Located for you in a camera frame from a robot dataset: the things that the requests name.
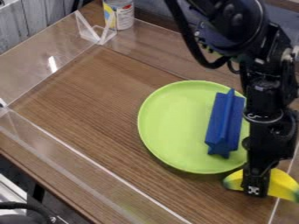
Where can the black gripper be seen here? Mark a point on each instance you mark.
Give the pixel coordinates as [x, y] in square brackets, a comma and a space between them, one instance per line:
[270, 144]

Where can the yellow toy banana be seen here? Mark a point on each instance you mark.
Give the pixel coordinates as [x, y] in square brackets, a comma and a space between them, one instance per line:
[282, 186]

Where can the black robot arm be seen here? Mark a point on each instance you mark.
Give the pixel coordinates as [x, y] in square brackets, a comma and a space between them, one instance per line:
[238, 34]

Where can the green plate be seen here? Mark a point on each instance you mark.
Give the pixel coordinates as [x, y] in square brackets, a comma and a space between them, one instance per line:
[173, 122]

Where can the blue star-shaped block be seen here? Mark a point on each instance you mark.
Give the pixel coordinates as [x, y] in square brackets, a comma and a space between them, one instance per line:
[225, 126]

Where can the clear acrylic front wall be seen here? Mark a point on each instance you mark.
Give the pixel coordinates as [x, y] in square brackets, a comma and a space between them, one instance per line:
[104, 196]

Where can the clear acrylic corner bracket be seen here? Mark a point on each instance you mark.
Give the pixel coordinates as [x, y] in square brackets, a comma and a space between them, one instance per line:
[94, 33]

